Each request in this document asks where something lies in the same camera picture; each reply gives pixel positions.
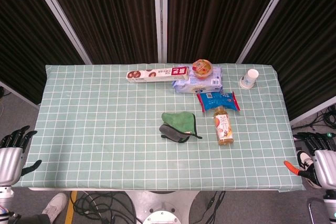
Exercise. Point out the black and silver right hand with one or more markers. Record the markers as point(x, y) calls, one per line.
point(325, 166)

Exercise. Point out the black and silver left hand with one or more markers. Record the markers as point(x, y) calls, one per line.
point(10, 163)

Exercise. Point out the green cloth black trim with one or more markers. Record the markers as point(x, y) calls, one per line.
point(178, 123)

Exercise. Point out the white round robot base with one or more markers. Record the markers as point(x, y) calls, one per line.
point(162, 208)

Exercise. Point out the black and white sneaker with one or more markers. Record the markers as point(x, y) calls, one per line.
point(304, 159)

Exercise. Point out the dark grey trouser leg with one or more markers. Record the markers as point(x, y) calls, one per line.
point(31, 220)

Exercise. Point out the yellow floor tape strip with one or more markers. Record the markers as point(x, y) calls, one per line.
point(69, 208)

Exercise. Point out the green checked tablecloth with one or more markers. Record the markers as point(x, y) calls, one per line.
point(92, 119)

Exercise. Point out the yellow tea bottle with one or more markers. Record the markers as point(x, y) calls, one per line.
point(223, 127)

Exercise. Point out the white paper cup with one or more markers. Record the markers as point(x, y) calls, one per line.
point(248, 79)

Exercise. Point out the dark ribbed partition panel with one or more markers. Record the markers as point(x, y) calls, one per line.
point(26, 37)
point(302, 51)
point(110, 19)
point(215, 19)

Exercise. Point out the blue snack bag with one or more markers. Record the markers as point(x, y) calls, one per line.
point(218, 101)

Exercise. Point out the light blue wet wipes pack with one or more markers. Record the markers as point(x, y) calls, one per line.
point(199, 85)

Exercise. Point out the orange jelly cup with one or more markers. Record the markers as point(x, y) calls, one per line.
point(202, 68)

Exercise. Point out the red and white wrap box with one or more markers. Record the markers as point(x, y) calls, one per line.
point(157, 75)

